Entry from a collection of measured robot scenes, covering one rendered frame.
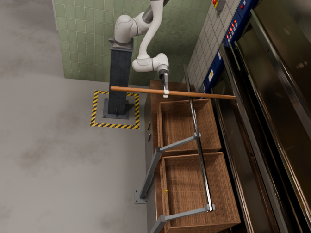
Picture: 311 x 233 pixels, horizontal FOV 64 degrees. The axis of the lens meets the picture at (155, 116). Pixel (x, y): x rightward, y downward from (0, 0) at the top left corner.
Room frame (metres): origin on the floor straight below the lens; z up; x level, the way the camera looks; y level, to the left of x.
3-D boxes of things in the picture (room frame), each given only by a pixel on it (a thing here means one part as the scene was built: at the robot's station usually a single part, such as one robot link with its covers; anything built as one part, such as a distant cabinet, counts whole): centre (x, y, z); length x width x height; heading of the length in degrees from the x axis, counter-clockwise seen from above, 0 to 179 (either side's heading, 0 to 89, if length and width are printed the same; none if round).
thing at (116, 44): (1.98, 0.53, 1.03); 0.22 x 0.18 x 0.06; 106
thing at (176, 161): (0.86, -0.46, 0.72); 0.56 x 0.49 x 0.28; 16
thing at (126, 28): (1.99, 0.50, 1.17); 0.18 x 0.16 x 0.22; 137
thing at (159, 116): (1.42, -0.30, 0.72); 0.56 x 0.49 x 0.28; 14
